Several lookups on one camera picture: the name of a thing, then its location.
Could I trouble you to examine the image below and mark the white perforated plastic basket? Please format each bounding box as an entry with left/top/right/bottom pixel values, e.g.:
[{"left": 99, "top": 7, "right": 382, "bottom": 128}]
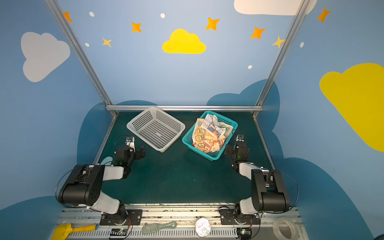
[{"left": 127, "top": 107, "right": 186, "bottom": 153}]

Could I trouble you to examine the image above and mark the bunny face pattern towel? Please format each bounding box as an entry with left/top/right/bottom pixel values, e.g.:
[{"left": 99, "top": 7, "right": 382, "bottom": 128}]
[{"left": 192, "top": 119, "right": 226, "bottom": 153}]

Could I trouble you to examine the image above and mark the aluminium frame left post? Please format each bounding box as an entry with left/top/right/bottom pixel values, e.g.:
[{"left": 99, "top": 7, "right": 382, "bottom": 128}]
[{"left": 45, "top": 0, "right": 113, "bottom": 106}]

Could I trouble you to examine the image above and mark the pale green hair brush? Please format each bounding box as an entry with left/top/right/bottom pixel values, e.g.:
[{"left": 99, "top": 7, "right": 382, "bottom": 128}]
[{"left": 142, "top": 221, "right": 177, "bottom": 235}]

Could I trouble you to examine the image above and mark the aluminium frame post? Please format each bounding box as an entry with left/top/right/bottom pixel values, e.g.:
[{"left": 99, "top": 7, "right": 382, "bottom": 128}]
[
  {"left": 253, "top": 0, "right": 311, "bottom": 120},
  {"left": 45, "top": 0, "right": 113, "bottom": 106}
]

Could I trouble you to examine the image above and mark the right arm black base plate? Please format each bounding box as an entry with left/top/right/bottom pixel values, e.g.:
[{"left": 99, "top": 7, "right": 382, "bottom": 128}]
[{"left": 218, "top": 208, "right": 261, "bottom": 225}]

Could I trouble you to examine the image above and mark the small circuit board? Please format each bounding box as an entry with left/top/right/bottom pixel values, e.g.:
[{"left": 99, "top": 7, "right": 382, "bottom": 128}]
[
  {"left": 236, "top": 228, "right": 252, "bottom": 240},
  {"left": 108, "top": 228, "right": 128, "bottom": 240}
]

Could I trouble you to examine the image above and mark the aluminium frame right post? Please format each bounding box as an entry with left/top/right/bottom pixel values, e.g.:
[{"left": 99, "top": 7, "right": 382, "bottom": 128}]
[{"left": 253, "top": 0, "right": 311, "bottom": 120}]

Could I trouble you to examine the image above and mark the aluminium front rail bed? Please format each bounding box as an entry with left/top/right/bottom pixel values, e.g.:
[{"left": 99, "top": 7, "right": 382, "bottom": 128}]
[{"left": 55, "top": 203, "right": 309, "bottom": 240}]

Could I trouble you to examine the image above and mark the round silver tin lid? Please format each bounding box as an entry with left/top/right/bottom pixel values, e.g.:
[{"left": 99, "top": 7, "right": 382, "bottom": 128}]
[{"left": 195, "top": 218, "right": 212, "bottom": 238}]

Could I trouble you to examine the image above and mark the yellow toy shovel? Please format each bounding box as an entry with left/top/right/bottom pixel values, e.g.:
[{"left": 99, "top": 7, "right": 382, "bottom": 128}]
[{"left": 52, "top": 224, "right": 97, "bottom": 240}]

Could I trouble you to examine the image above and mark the aluminium frame back rail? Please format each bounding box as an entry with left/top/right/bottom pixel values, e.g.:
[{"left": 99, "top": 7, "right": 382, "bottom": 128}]
[{"left": 106, "top": 105, "right": 263, "bottom": 112}]

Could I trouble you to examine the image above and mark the left small circuit board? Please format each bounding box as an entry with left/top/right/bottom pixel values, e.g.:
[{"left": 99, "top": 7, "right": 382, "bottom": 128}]
[{"left": 108, "top": 228, "right": 128, "bottom": 240}]

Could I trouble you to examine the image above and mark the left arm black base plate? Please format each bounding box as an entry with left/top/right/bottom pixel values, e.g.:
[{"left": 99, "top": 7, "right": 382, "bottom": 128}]
[{"left": 99, "top": 209, "right": 143, "bottom": 226}]

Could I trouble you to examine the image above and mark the right small circuit board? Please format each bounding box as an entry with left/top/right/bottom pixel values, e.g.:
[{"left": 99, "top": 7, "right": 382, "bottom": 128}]
[{"left": 236, "top": 228, "right": 252, "bottom": 240}]

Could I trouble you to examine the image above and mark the clear tape roll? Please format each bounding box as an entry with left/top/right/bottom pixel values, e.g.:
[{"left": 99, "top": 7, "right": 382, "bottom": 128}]
[{"left": 272, "top": 218, "right": 299, "bottom": 240}]

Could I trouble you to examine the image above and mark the rabbit letter striped towel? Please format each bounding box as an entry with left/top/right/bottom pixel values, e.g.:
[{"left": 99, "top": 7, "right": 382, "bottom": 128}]
[{"left": 201, "top": 114, "right": 234, "bottom": 140}]

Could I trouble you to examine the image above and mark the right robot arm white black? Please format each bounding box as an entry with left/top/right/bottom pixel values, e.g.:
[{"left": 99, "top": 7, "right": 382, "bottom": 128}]
[{"left": 224, "top": 142, "right": 290, "bottom": 215}]

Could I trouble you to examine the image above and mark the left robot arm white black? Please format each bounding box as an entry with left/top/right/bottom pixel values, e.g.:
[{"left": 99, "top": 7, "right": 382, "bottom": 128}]
[{"left": 57, "top": 146, "right": 146, "bottom": 215}]

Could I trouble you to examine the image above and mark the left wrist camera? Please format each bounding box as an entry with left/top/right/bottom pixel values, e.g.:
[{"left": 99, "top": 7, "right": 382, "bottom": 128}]
[{"left": 126, "top": 136, "right": 135, "bottom": 149}]

